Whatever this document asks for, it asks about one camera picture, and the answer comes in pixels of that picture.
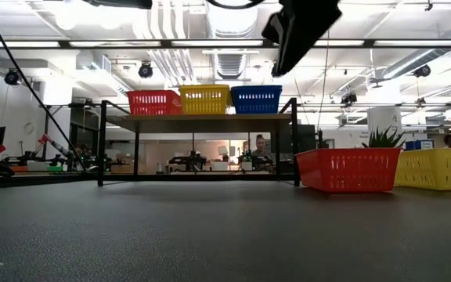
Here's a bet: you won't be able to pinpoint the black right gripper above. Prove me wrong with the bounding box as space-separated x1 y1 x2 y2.
262 0 344 75

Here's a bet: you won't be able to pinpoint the blue slotted plastic basket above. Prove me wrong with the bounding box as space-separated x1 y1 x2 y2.
232 89 283 115
230 85 283 92

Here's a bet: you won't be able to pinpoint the yellow slotted plastic basket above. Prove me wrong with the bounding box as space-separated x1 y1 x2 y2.
179 89 233 115
394 146 451 192
179 84 233 92

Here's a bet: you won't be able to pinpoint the red slotted plastic basket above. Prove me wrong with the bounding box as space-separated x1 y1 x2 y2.
126 89 183 116
294 147 402 193

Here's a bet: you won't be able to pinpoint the white pillar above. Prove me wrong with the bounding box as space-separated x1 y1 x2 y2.
367 106 402 136

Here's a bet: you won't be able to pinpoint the artificial succulent plant in pot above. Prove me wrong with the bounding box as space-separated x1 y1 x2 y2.
361 125 406 150

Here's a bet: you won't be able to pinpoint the white ceiling pipes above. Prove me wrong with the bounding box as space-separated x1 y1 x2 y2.
146 0 201 88

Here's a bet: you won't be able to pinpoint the blue storage bin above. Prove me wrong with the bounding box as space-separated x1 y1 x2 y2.
404 139 435 151

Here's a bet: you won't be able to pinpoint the black table mat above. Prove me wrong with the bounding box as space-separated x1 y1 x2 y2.
0 179 451 282

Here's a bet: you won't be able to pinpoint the silver spiral air duct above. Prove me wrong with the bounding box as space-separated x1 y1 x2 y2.
213 52 247 80

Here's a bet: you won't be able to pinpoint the wooden shelf with black frame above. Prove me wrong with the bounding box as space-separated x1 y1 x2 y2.
96 97 301 187

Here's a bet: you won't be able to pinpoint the large grey air duct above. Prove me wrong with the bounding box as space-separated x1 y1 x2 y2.
381 23 451 79

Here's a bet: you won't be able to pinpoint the black aluminium rig frame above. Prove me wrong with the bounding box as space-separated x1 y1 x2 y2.
0 0 451 191

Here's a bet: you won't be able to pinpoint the white air duct box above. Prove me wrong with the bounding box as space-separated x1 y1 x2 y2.
75 50 113 75

